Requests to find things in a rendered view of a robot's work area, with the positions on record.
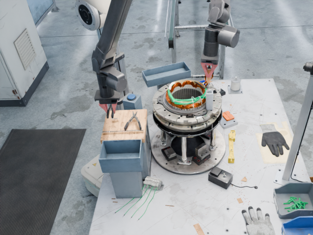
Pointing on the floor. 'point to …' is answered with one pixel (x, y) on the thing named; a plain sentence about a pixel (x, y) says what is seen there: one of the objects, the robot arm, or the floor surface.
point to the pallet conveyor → (174, 18)
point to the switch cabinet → (19, 54)
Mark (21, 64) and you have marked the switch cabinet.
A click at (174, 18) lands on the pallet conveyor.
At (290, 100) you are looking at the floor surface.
